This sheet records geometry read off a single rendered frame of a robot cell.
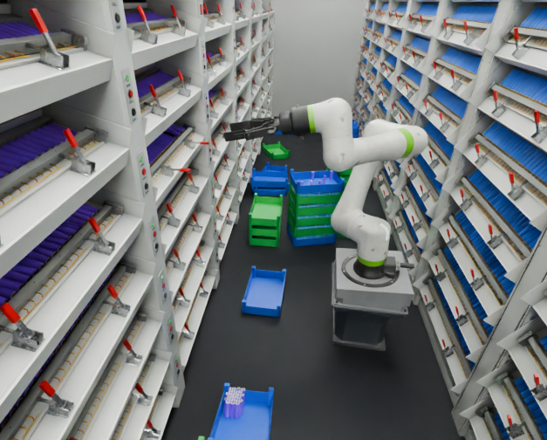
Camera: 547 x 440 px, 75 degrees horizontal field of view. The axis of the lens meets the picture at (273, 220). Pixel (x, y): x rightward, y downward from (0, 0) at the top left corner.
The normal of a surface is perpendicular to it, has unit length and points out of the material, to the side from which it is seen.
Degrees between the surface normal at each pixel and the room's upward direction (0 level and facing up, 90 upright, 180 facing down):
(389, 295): 90
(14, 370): 17
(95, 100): 90
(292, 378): 0
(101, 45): 90
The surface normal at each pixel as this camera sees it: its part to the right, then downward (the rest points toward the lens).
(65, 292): 0.32, -0.79
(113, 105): -0.08, 0.52
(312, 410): 0.03, -0.85
